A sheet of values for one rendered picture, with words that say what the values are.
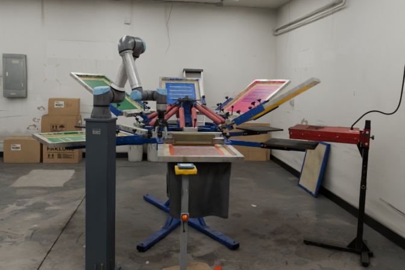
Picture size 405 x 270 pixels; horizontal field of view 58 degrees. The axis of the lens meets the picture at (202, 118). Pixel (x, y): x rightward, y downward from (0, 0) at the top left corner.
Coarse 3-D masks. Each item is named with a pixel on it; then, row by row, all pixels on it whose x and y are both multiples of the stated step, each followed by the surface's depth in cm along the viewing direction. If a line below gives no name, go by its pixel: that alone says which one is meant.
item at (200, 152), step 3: (216, 147) 301; (195, 150) 284; (198, 150) 284; (201, 150) 285; (204, 150) 285; (207, 150) 285; (210, 150) 286; (213, 150) 286; (216, 150) 287; (219, 150) 287; (198, 153) 272; (201, 153) 272; (204, 153) 273; (207, 153) 273; (210, 153) 273; (213, 153) 274; (216, 153) 274; (219, 153) 275; (222, 153) 275
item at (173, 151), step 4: (172, 148) 289; (176, 148) 289; (180, 148) 290; (184, 148) 290; (192, 148) 292; (172, 152) 271; (176, 152) 271; (180, 152) 272; (184, 152) 272; (188, 152) 273; (192, 152) 273; (196, 152) 274
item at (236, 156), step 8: (160, 144) 286; (224, 144) 301; (160, 152) 251; (232, 152) 269; (160, 160) 240; (168, 160) 240; (176, 160) 241; (184, 160) 242; (192, 160) 242; (200, 160) 243; (208, 160) 244; (216, 160) 244; (224, 160) 245; (232, 160) 246; (240, 160) 246
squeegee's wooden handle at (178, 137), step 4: (172, 136) 298; (176, 136) 299; (180, 136) 299; (184, 136) 300; (188, 136) 300; (192, 136) 300; (196, 136) 301; (200, 136) 301; (204, 136) 301; (208, 136) 302; (212, 136) 302; (176, 140) 299; (180, 140) 299; (184, 140) 300; (188, 140) 300; (192, 140) 301; (196, 140) 301; (200, 140) 301; (204, 140) 302; (208, 140) 302; (212, 140) 302
